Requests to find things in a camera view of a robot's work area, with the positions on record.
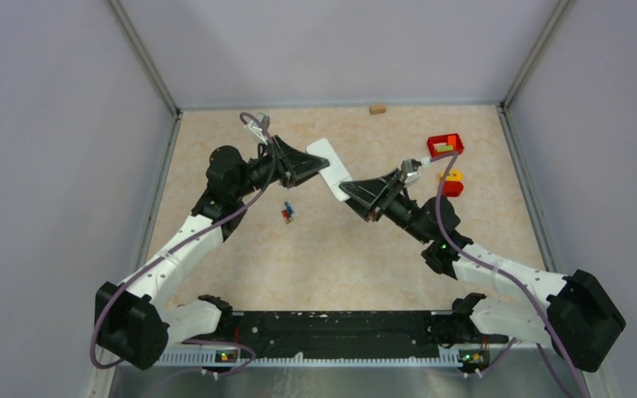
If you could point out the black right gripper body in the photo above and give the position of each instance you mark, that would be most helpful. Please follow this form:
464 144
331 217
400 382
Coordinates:
386 198

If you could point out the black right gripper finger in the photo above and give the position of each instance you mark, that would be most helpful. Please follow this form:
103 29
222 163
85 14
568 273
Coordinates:
365 197
381 174

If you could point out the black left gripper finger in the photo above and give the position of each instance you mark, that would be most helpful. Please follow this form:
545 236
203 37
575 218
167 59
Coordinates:
295 177
293 160

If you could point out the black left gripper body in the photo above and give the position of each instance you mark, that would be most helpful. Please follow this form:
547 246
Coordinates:
275 167

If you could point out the white remote control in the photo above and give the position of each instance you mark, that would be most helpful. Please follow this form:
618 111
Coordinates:
336 172

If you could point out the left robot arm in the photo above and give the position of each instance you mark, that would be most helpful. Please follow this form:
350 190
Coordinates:
132 323

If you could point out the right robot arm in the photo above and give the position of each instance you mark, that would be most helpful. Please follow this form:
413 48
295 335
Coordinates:
573 313

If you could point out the red block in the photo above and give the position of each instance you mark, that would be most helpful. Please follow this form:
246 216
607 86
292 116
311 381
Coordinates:
452 188

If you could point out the yellow block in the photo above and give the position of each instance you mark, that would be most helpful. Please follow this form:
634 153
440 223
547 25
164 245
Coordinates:
451 176

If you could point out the red bin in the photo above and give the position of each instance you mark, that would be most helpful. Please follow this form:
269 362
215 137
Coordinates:
445 143

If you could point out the small wooden block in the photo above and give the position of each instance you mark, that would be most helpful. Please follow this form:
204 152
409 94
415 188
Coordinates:
376 109

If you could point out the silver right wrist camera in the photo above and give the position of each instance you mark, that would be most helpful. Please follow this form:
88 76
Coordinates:
410 172

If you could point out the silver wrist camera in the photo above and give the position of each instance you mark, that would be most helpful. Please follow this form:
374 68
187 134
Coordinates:
257 125
410 172

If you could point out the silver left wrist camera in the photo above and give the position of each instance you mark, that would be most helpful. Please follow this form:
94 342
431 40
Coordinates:
257 125

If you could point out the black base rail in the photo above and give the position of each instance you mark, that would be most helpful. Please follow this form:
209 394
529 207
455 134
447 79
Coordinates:
347 335

